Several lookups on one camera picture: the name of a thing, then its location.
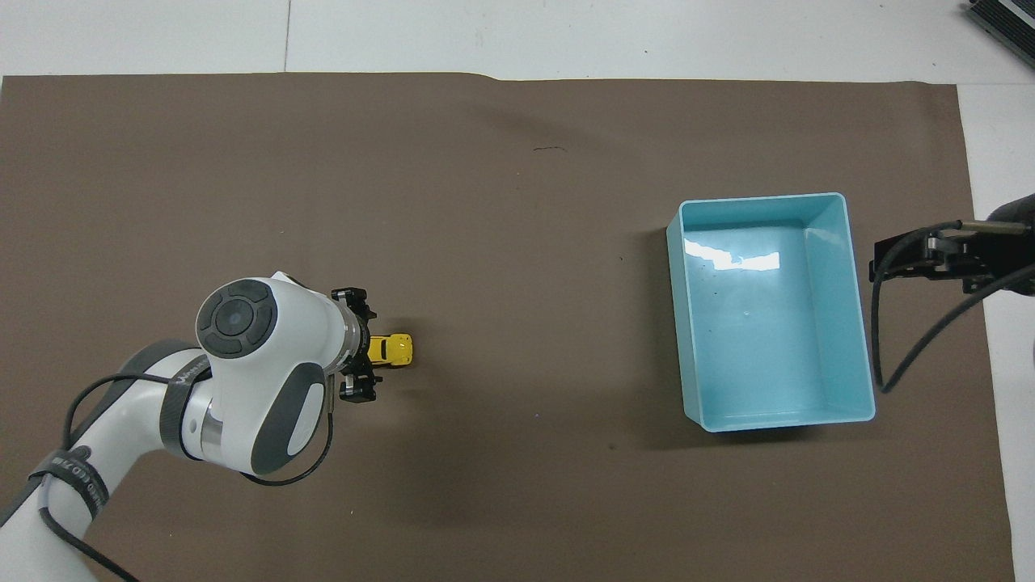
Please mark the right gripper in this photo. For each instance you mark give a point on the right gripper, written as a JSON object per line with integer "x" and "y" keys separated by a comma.
{"x": 1007, "y": 255}

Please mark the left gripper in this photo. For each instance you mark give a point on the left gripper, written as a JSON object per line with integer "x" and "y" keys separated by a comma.
{"x": 367, "y": 327}

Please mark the yellow toy beetle car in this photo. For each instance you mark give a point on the yellow toy beetle car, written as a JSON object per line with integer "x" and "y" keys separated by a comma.
{"x": 393, "y": 349}

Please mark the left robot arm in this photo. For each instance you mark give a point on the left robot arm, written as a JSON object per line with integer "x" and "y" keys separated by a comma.
{"x": 242, "y": 380}

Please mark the grey ribbed box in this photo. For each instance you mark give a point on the grey ribbed box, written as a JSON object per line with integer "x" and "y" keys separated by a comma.
{"x": 1007, "y": 20}

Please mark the light blue plastic bin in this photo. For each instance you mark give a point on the light blue plastic bin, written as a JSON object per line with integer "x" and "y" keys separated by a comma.
{"x": 768, "y": 323}

